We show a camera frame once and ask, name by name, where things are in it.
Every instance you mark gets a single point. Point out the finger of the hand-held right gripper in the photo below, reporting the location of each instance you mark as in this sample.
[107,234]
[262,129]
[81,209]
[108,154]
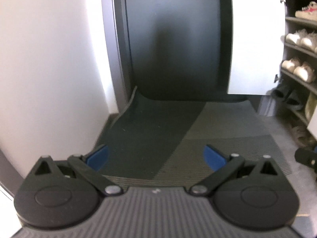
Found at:
[305,156]

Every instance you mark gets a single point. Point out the grey patterned door mat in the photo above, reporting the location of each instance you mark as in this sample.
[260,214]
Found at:
[148,129]

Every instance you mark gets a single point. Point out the beige lace-up sneaker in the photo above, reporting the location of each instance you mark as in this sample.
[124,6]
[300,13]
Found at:
[304,73]
[289,65]

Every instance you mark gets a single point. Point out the brown sandal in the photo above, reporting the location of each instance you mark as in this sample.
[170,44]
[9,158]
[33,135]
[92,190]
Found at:
[298,136]

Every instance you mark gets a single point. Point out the pink and white sneaker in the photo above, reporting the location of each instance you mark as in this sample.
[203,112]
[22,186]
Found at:
[307,12]

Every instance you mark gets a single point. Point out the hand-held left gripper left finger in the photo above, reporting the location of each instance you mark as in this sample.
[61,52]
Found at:
[99,156]

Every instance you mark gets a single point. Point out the dark entrance door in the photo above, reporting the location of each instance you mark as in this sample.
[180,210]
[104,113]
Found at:
[173,42]

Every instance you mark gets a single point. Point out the white lace-up sneaker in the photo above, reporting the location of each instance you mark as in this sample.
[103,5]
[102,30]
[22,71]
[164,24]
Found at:
[292,38]
[308,42]

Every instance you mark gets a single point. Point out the grey door frame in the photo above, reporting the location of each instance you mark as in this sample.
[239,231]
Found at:
[116,42]

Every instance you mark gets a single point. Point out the grey shoe cabinet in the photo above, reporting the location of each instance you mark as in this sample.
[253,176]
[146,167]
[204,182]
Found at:
[292,21]

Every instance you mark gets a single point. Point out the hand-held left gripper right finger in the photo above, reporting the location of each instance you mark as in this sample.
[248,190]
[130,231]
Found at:
[214,157]

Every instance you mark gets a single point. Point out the black slide sandal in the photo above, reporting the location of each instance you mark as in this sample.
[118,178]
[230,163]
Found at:
[281,91]
[294,101]

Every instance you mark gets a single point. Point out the white cabinet door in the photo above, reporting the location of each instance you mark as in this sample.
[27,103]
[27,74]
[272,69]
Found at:
[255,42]

